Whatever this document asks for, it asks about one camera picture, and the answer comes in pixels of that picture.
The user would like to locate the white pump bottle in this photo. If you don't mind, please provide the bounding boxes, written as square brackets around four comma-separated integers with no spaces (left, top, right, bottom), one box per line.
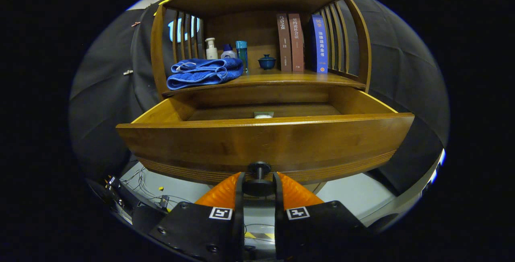
[205,38,218,60]

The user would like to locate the teal clear bottle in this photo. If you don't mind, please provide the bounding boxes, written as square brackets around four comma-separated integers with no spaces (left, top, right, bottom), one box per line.
[236,40,249,74]

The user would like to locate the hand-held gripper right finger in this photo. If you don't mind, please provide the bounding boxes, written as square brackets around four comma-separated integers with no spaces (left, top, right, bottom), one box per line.
[274,171,369,260]

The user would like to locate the blue folded towel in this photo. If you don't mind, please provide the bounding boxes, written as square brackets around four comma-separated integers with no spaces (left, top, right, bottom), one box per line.
[166,58,244,91]

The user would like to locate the blue lidded tea bowl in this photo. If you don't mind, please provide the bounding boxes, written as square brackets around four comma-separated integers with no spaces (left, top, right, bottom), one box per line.
[258,54,277,70]

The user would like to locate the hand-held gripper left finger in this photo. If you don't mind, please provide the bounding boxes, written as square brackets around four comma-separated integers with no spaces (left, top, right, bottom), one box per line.
[149,171,246,262]

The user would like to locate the blue book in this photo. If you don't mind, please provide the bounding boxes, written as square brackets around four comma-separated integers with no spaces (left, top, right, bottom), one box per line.
[309,14,329,73]

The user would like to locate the brown book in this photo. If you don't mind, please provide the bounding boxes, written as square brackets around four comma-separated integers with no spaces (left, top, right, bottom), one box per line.
[288,13,305,72]
[276,12,293,72]

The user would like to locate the wooden countertop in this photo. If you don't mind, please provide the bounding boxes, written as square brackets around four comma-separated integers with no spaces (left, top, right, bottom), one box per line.
[163,71,367,95]

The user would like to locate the wooden drawer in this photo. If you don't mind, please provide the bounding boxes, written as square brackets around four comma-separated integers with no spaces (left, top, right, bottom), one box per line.
[116,86,415,198]

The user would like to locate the wooden cabinet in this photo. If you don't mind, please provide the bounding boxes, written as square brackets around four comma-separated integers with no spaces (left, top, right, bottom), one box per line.
[150,0,372,105]

